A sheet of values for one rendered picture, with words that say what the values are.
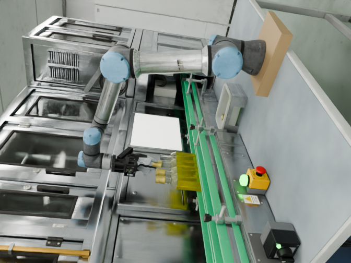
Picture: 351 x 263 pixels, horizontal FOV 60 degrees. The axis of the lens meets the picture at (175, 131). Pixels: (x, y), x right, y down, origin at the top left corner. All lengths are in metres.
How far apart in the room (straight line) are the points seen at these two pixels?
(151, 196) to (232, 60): 0.75
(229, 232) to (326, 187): 0.36
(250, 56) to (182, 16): 3.75
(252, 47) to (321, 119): 0.50
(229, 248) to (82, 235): 0.63
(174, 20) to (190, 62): 3.86
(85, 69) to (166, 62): 1.29
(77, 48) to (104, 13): 2.78
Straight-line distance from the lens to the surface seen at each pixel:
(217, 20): 5.08
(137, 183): 1.56
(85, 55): 2.35
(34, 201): 1.56
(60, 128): 2.03
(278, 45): 1.22
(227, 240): 1.05
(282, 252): 1.00
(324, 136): 0.94
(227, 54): 1.14
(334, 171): 0.89
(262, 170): 1.19
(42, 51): 2.43
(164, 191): 1.54
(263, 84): 1.29
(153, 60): 1.17
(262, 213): 1.17
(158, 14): 5.00
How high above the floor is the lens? 1.26
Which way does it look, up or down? 7 degrees down
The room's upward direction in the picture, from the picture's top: 83 degrees counter-clockwise
